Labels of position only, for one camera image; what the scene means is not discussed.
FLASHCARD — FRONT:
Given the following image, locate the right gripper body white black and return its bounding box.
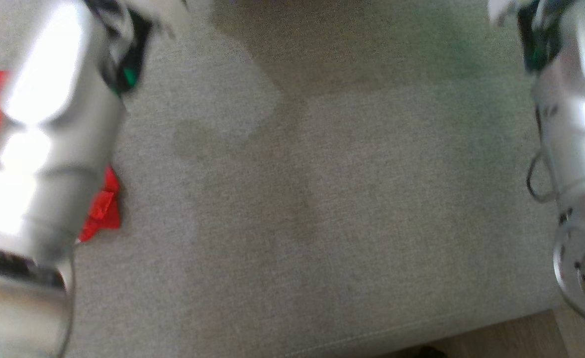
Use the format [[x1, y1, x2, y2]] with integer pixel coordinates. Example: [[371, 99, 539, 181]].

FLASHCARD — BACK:
[[488, 0, 573, 74]]

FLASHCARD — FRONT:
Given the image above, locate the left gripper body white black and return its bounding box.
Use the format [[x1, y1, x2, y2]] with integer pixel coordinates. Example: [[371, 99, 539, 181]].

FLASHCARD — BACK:
[[85, 0, 190, 96]]

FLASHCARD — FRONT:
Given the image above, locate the red white basketball jersey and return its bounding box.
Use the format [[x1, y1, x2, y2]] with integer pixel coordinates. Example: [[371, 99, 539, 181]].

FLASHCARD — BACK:
[[0, 71, 122, 243]]

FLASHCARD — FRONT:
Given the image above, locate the grey fabric sofa seat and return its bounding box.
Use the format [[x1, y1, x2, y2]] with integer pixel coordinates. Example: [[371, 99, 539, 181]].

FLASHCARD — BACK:
[[0, 0, 585, 358]]

